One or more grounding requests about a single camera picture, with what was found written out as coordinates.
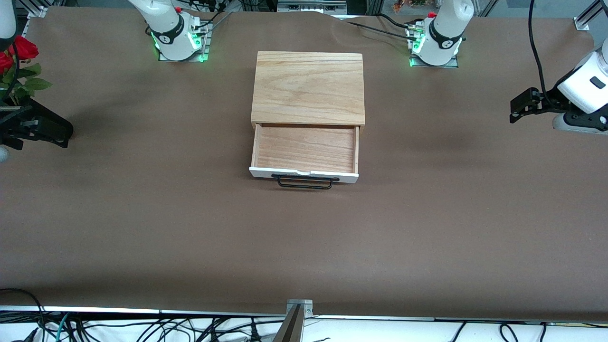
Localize green rose leaves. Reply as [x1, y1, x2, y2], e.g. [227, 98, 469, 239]
[0, 62, 53, 106]

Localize black looped floor cable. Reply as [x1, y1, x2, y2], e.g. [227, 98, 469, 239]
[0, 288, 47, 342]

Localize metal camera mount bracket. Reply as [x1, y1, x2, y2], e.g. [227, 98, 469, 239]
[287, 299, 314, 318]

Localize teal floor cable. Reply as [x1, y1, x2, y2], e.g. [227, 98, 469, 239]
[55, 313, 71, 342]

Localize white-fronted drawer with handle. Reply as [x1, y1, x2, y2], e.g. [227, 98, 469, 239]
[249, 123, 360, 184]

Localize light wooden drawer cabinet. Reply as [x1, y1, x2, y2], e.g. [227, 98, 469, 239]
[250, 51, 366, 131]

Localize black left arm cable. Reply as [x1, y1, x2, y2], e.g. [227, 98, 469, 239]
[528, 0, 554, 108]

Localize grey camera mount beam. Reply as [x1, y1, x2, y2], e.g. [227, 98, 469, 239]
[273, 304, 304, 342]

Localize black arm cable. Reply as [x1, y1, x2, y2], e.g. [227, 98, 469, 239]
[528, 0, 554, 108]
[2, 19, 21, 103]

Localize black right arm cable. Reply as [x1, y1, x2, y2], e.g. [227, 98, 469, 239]
[2, 19, 21, 103]

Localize black metal drawer handle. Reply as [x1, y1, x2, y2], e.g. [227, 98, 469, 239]
[271, 174, 341, 190]

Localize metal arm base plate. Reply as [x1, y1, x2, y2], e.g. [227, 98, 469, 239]
[408, 24, 460, 68]
[158, 20, 210, 63]

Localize black base cable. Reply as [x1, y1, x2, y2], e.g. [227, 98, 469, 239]
[342, 20, 414, 39]
[192, 9, 234, 32]
[378, 13, 419, 30]

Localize tangled black floor cables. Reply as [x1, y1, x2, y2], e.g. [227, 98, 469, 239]
[71, 315, 285, 342]

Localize brown table cover sheet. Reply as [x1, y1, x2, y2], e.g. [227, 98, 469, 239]
[0, 6, 608, 324]

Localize grey power strip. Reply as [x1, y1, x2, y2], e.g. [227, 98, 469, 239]
[277, 0, 348, 14]

